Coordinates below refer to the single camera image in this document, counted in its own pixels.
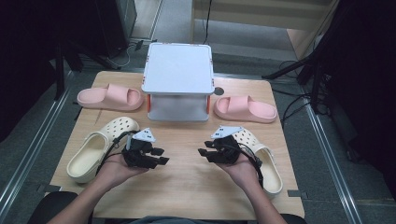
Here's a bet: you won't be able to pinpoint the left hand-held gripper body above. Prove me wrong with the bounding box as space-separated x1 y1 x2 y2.
120 127 157 170

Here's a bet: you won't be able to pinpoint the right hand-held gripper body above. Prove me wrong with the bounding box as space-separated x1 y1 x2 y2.
210 125 246 165

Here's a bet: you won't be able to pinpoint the pink slide slipper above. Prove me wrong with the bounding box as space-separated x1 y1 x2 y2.
213 95 278 124
77 83 145 112

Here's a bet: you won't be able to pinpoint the cream perforated clog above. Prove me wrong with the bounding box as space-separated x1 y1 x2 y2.
232 127 284 196
65 116 140 184

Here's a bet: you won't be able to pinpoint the white shoe rack orange legs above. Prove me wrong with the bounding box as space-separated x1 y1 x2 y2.
140 42 216 122

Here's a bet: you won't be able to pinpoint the person's right hand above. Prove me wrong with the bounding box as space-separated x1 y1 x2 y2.
215 152 265 196

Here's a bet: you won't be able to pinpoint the person's left hand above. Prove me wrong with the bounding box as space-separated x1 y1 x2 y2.
92 152 149 191

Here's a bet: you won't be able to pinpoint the person's grey clothing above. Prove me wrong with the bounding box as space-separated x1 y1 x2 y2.
129 215 250 224

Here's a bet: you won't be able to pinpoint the black tape strip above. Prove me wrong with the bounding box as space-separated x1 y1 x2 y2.
287 189 310 200
36 183 63 194

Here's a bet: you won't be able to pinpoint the person's right leg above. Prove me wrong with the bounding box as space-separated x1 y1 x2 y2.
279 213 308 224

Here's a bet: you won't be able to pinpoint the person's leg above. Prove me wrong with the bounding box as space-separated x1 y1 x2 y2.
279 213 308 224
27 190 94 224

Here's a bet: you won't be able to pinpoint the person's left leg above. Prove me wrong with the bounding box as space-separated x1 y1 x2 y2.
27 190 94 224

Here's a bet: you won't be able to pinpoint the black metal stand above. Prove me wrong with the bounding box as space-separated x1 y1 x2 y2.
52 36 122 101
261 46 332 115

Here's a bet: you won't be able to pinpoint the dark cabinet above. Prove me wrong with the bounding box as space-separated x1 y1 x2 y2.
92 0 138 59

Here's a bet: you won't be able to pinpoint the light wooden platform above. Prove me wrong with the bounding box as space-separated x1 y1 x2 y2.
190 0 340 60

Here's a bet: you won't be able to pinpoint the left hand-held gripper black cable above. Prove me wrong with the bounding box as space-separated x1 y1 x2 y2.
95 130 138 175

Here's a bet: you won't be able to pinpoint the hand-held gripper black cable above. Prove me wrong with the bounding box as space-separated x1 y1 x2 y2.
95 130 138 175
234 141 265 189

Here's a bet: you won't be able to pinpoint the right hand-held gripper black cable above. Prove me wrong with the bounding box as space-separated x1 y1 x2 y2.
234 141 265 189

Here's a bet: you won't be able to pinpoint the black floor cable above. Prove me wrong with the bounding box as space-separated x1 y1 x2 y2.
272 59 314 125

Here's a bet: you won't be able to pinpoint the white floor cable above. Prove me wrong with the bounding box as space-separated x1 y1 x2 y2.
106 43 139 68

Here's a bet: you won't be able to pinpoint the metal floor rail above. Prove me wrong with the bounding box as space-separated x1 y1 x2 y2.
0 71 74 213
303 102 363 224

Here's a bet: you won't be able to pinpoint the thin black hanging cable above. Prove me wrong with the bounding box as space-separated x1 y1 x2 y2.
202 0 213 45

